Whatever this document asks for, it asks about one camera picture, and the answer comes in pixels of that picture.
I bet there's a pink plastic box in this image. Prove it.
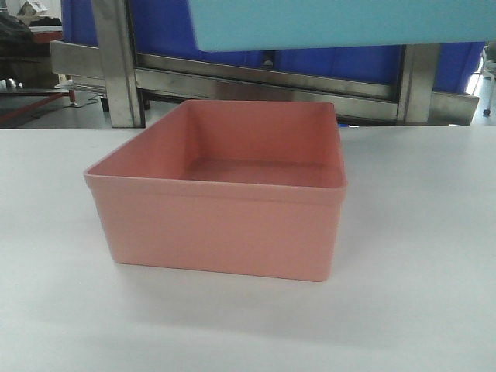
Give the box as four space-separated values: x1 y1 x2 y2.
84 100 347 282

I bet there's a light blue plastic box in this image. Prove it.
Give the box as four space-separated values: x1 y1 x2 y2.
188 1 495 51

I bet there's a blue crate on shelf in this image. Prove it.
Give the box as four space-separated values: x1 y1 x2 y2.
61 0 485 94

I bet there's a stainless steel shelf rack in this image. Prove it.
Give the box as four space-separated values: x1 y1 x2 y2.
50 1 479 128

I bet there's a red metal frame table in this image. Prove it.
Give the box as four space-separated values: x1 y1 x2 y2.
1 29 77 129

